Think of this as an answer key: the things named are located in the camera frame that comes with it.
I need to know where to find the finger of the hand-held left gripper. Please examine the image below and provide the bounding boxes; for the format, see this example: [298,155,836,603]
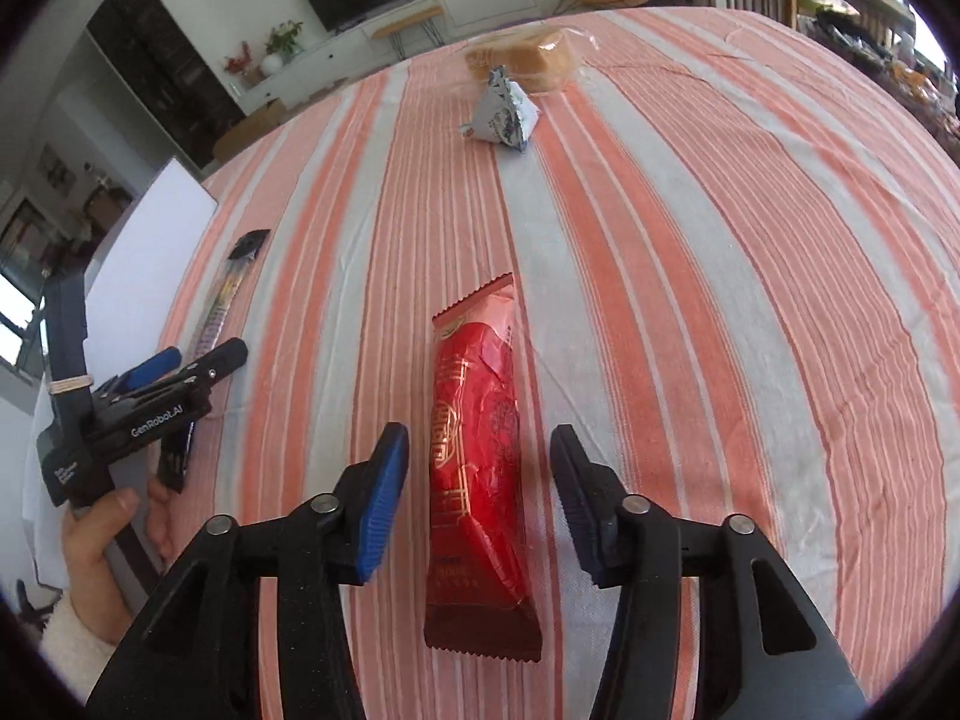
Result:
[178,337,249,385]
[120,346,183,393]

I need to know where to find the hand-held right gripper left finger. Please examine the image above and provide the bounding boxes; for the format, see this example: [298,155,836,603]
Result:
[86,422,410,720]

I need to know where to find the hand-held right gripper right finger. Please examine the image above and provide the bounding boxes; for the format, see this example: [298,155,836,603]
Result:
[550,424,871,720]

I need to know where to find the long black snack packet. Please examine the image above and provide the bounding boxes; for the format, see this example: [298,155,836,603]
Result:
[156,229,271,496]

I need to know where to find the red snack packet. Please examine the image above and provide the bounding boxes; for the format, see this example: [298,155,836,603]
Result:
[424,272,543,664]

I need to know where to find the person's left forearm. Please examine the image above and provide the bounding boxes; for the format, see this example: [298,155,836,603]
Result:
[37,589,117,691]

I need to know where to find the person's left hand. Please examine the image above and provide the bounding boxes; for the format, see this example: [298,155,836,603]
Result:
[61,478,175,646]

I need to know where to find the white board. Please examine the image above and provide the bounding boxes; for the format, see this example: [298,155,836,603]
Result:
[22,157,218,593]

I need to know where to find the cardboard box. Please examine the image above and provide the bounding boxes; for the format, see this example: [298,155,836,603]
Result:
[214,99,287,164]

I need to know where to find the red flower arrangement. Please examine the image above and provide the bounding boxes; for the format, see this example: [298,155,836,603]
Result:
[223,41,263,89]

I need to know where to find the black display shelf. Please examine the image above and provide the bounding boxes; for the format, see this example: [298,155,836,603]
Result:
[86,0,248,170]

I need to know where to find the green plant in white vase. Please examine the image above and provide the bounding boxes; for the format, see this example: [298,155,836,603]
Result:
[260,19,305,77]

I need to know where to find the blue and white snack packet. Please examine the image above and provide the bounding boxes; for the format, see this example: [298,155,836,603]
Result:
[460,66,541,151]

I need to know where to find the wooden bench with hairpin legs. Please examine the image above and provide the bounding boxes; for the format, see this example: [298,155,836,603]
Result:
[371,5,445,59]

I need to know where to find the bagged bread loaf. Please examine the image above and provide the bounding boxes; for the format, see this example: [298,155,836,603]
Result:
[463,25,601,95]

